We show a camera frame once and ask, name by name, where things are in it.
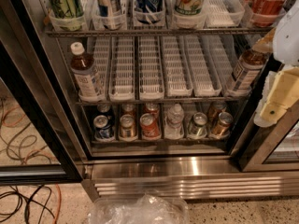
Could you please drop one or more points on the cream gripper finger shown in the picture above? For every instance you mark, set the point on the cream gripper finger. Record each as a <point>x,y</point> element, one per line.
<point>265,44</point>
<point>280,92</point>

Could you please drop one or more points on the orange soda can front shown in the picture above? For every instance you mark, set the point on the orange soda can front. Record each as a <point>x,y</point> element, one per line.
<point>127,129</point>

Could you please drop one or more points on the orange soda can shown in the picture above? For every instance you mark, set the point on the orange soda can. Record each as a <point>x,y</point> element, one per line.
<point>127,129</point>
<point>128,109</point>

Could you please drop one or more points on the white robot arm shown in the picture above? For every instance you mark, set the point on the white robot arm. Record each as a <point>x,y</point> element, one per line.
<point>286,38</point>

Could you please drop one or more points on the coca-cola can top shelf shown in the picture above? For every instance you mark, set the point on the coca-cola can top shelf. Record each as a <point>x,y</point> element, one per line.
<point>264,12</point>

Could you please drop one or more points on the right glass fridge door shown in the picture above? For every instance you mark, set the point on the right glass fridge door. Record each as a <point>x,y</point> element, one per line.
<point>275,148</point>

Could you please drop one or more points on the glass fridge door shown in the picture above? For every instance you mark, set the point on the glass fridge door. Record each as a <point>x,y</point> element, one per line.
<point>275,148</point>
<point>34,71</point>

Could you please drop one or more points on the gold can rear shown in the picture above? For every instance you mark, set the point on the gold can rear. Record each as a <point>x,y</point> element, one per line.
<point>215,109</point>

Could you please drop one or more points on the gold can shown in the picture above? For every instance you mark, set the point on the gold can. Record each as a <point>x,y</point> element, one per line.
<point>215,109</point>
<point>223,124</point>

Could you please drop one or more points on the gold can front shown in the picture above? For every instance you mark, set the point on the gold can front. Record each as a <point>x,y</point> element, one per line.
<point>223,124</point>

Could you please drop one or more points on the green silver can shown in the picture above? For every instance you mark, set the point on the green silver can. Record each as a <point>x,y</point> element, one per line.
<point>197,126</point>

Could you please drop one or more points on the steel fridge base grille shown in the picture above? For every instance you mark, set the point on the steel fridge base grille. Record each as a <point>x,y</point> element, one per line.
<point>189,178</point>

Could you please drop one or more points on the red soda can rear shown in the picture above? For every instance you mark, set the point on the red soda can rear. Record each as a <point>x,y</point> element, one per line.
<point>152,108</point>

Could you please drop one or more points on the red soda can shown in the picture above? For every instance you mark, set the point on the red soda can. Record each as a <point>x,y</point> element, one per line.
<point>149,126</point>
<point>152,108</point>

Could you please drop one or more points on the red soda can front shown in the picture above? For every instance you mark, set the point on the red soda can front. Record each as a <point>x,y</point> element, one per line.
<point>149,126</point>

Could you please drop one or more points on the orange soda can rear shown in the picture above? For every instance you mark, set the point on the orange soda can rear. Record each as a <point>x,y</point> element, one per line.
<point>128,109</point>

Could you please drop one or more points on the blue soda can rear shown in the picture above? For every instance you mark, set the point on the blue soda can rear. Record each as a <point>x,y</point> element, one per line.
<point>107,110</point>

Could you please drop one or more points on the blue soda can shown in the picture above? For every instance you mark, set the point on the blue soda can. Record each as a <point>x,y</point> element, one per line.
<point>107,110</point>
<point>103,128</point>

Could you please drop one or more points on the blue soda can front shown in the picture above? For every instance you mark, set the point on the blue soda can front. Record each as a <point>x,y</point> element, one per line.
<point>103,128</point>

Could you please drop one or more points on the green can top shelf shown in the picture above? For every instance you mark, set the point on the green can top shelf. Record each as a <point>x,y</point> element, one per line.
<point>67,11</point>

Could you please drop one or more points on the left glass fridge door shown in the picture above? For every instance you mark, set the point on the left glass fridge door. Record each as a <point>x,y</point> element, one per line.
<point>34,71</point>

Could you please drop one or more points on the right tea bottle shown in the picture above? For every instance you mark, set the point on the right tea bottle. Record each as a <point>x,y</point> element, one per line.
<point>248,67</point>

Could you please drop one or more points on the tea bottle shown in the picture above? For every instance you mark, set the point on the tea bottle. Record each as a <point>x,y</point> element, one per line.
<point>248,67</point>
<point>86,73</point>

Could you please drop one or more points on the empty top glide tray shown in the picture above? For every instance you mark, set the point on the empty top glide tray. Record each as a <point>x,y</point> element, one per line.
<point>224,13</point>

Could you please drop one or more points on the clear water bottle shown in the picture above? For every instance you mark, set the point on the clear water bottle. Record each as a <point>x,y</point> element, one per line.
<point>173,128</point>

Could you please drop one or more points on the clear plastic bin with bag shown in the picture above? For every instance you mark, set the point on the clear plastic bin with bag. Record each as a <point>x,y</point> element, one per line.
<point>146,209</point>

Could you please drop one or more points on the left tea bottle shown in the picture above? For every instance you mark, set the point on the left tea bottle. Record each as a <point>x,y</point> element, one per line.
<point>86,73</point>

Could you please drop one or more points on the top wire shelf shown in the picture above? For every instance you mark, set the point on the top wire shelf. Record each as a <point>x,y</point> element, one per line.
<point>161,32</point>

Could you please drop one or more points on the wire shelf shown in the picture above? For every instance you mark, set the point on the wire shelf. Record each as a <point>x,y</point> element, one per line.
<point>161,32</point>
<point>166,100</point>

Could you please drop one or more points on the middle wire shelf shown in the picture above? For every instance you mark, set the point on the middle wire shelf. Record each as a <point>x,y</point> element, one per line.
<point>166,100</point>

